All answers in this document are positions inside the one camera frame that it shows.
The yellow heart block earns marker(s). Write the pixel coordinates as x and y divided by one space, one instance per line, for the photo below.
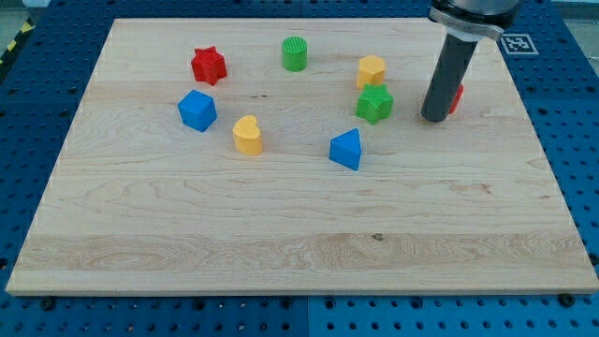
247 135

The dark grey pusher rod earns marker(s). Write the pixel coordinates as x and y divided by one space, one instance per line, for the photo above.
448 74

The green cylinder block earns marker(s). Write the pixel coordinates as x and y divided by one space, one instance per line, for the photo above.
294 51

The white fiducial marker tag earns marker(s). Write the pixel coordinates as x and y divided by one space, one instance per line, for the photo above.
518 44

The blue triangle block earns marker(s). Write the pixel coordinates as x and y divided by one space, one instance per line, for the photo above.
345 149

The red star block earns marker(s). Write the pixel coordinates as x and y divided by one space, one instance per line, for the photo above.
208 65

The blue cube block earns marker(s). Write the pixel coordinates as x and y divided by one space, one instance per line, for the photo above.
197 110

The light wooden board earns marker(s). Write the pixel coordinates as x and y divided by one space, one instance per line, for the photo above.
140 204

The black robot arm flange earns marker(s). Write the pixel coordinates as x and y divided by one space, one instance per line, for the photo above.
472 20

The red block behind pusher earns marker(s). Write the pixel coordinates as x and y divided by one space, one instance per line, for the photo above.
456 99

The yellow hexagon block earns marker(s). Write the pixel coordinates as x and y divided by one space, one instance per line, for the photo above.
371 70

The green star block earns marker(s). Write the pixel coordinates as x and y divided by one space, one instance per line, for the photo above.
375 103

